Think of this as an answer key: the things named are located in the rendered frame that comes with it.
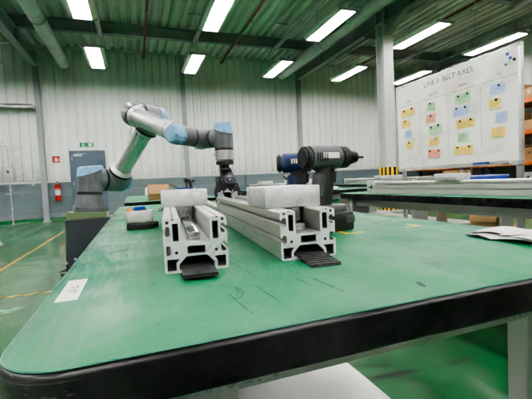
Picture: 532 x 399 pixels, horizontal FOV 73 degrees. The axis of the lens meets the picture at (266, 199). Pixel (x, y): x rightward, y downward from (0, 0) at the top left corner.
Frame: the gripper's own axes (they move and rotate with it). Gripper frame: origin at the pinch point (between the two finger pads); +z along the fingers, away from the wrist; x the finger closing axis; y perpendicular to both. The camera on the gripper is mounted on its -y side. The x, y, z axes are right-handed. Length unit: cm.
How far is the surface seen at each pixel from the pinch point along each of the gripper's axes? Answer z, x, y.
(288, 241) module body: -1, 4, -84
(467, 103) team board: -75, -257, 142
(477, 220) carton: 46, -321, 196
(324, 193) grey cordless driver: -8, -15, -58
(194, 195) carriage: -9, 17, -52
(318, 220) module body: -4, -2, -84
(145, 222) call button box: -0.2, 30.3, -20.4
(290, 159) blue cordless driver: -17.6, -13.9, -37.0
